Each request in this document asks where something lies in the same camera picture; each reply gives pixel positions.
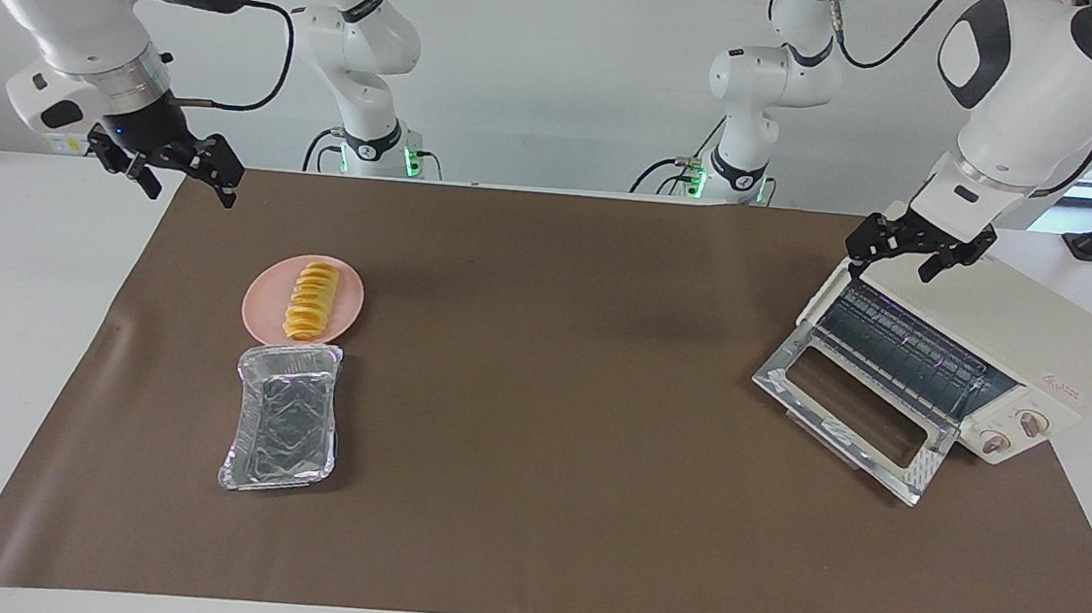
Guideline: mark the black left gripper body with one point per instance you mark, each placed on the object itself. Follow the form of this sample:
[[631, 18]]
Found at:
[[946, 236]]

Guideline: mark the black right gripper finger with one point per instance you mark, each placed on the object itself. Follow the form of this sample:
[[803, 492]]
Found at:
[[139, 172], [224, 164]]

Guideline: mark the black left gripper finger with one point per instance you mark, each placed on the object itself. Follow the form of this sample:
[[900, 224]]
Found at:
[[881, 237], [962, 250]]

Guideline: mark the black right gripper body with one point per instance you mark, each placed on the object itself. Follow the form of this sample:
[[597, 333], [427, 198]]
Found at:
[[158, 130]]

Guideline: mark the yellow ridged bread loaf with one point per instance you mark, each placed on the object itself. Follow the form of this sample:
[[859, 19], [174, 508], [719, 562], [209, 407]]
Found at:
[[310, 303]]

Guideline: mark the silver aluminium foil tray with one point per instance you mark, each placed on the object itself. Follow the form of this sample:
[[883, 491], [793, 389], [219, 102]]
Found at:
[[285, 422]]

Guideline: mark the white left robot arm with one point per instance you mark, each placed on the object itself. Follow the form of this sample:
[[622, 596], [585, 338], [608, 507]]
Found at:
[[1031, 82]]

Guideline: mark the cream toaster oven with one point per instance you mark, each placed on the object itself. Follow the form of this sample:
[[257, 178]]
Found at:
[[1041, 336]]

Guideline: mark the round oven knob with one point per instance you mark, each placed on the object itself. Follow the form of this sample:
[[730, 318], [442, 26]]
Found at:
[[1032, 421], [995, 441]]

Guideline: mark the glass oven door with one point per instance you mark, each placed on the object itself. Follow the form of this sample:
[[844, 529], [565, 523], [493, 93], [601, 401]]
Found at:
[[923, 468]]

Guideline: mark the pink round plate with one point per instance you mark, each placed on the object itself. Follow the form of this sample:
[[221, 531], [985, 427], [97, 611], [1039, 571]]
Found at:
[[261, 308]]

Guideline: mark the brown table mat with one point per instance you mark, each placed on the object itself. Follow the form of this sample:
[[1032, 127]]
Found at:
[[535, 442]]

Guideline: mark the white wall socket box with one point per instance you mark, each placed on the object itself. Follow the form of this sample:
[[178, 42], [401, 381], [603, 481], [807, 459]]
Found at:
[[64, 143]]

